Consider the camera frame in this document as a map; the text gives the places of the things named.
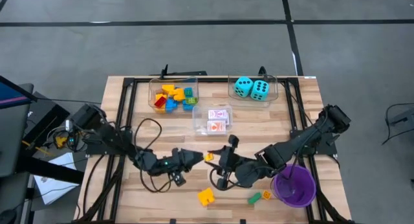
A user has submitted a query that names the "computer monitor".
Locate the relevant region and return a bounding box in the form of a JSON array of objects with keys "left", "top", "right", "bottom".
[{"left": 0, "top": 75, "right": 37, "bottom": 110}]

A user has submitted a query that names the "white paper sheet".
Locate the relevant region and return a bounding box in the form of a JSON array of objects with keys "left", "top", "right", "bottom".
[{"left": 33, "top": 151, "right": 81, "bottom": 206}]

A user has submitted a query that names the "purple plastic bucket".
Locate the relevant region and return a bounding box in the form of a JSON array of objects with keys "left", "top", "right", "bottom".
[{"left": 270, "top": 164, "right": 317, "bottom": 208}]

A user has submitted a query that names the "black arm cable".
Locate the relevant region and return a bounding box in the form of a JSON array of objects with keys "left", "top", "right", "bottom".
[
  {"left": 209, "top": 167, "right": 242, "bottom": 191},
  {"left": 133, "top": 118, "right": 173, "bottom": 194}
]

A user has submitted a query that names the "grey desk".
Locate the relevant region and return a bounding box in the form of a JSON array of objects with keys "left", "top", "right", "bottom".
[{"left": 0, "top": 83, "right": 35, "bottom": 179}]

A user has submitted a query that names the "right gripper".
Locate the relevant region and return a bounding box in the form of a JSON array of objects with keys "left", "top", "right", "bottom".
[{"left": 204, "top": 135, "right": 242, "bottom": 190}]

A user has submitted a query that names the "black metal beam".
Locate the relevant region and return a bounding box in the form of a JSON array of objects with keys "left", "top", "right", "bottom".
[{"left": 16, "top": 154, "right": 85, "bottom": 185}]

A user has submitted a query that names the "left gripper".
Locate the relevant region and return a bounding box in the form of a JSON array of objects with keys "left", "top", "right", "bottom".
[{"left": 169, "top": 148, "right": 205, "bottom": 187}]

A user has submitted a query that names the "black camera mount with bar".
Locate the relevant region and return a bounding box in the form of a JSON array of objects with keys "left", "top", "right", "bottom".
[{"left": 160, "top": 64, "right": 208, "bottom": 81}]

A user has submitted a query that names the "teal foam die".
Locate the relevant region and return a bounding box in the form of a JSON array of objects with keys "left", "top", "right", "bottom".
[
  {"left": 234, "top": 76, "right": 254, "bottom": 98},
  {"left": 250, "top": 80, "right": 270, "bottom": 102}
]

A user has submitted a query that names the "black metal table frame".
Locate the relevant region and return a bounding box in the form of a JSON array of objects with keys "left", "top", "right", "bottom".
[{"left": 72, "top": 76, "right": 353, "bottom": 224}]

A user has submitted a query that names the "black equipment case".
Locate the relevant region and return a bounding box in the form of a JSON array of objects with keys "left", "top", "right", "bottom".
[{"left": 24, "top": 91, "right": 71, "bottom": 144}]

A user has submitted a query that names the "green toy brick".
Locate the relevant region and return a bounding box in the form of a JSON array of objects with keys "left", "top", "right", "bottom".
[{"left": 248, "top": 192, "right": 263, "bottom": 206}]

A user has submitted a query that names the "large clear plastic bin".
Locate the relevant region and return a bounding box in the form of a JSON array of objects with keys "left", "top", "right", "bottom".
[
  {"left": 147, "top": 76, "right": 199, "bottom": 115},
  {"left": 227, "top": 73, "right": 279, "bottom": 109}
]

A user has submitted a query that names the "yellow cable connector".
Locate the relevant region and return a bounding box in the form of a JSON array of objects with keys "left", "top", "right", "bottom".
[{"left": 53, "top": 136, "right": 67, "bottom": 150}]

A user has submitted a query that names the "small clear plastic bin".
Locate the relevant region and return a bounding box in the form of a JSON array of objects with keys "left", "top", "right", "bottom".
[{"left": 190, "top": 104, "right": 234, "bottom": 137}]

